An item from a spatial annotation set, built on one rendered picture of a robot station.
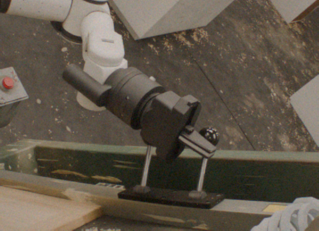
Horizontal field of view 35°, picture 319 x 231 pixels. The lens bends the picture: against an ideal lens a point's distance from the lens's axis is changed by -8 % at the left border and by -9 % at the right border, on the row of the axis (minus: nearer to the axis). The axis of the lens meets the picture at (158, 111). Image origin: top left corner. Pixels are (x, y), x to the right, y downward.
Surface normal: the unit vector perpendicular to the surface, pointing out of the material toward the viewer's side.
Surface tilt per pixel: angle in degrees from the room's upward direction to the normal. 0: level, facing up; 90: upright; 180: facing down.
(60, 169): 90
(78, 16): 81
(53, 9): 72
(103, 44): 25
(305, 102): 90
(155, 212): 90
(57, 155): 90
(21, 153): 32
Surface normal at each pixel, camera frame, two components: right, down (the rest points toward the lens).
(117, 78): -0.19, -0.42
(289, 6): -0.58, 0.23
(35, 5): 0.34, 0.62
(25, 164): 0.79, 0.00
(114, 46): 0.28, -0.80
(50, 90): 0.60, -0.52
